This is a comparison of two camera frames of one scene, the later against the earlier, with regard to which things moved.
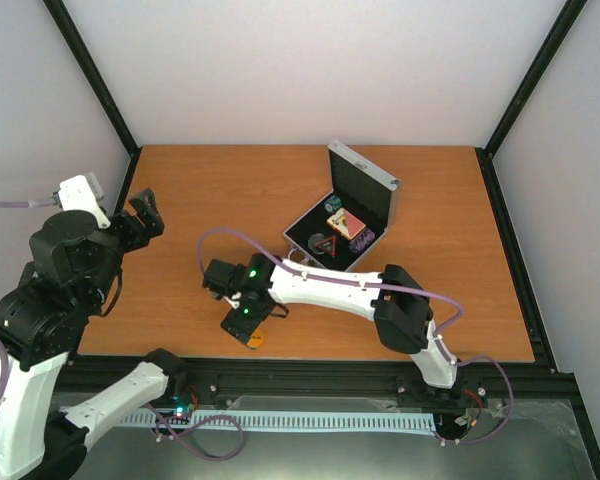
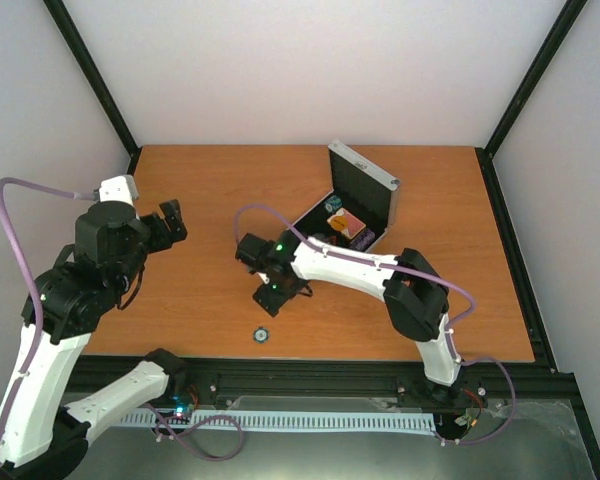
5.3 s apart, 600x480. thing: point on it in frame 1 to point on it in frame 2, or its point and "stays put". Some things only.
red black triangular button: x=328 y=245 stays put
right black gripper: x=243 y=328 to x=273 y=301
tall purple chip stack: x=362 y=240 stays put
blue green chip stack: x=333 y=203 stays put
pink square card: x=346 y=224 stays put
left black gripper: x=142 y=234 to x=167 y=237
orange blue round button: x=256 y=339 to x=339 y=223
